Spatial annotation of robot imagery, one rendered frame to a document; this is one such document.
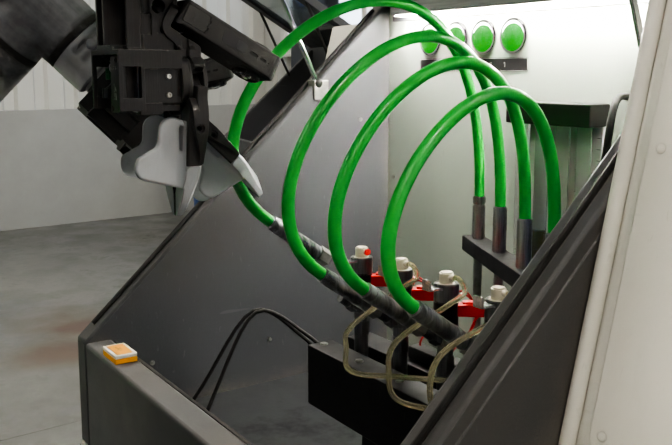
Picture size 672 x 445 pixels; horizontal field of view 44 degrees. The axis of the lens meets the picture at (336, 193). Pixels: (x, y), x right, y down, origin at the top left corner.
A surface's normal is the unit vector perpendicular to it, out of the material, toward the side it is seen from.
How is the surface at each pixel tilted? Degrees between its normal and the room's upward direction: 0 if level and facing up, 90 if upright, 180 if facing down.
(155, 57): 90
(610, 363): 76
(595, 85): 90
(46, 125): 90
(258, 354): 90
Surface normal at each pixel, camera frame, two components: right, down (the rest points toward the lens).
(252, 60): 0.59, 0.09
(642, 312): -0.81, -0.16
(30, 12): 0.09, 0.24
